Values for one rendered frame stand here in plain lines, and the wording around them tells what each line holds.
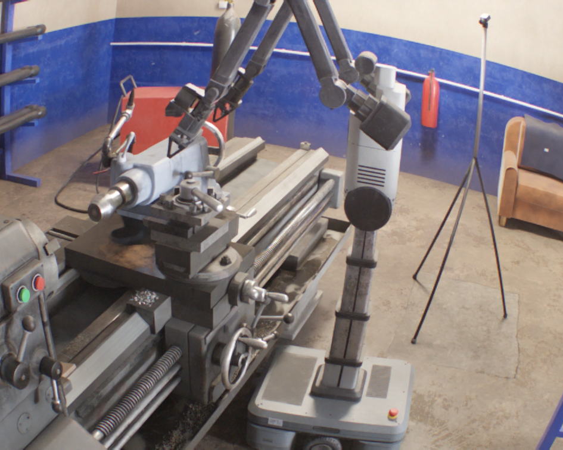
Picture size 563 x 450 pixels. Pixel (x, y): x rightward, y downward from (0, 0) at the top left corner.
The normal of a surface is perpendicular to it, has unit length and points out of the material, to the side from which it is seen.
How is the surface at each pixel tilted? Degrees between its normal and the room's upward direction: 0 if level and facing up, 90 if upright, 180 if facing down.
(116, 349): 36
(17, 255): 45
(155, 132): 90
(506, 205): 90
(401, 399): 0
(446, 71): 90
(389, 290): 0
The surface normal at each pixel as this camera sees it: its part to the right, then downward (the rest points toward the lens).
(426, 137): -0.36, 0.38
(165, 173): 0.93, 0.14
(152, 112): -0.02, 0.43
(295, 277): 0.07, -0.90
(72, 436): 0.55, -0.65
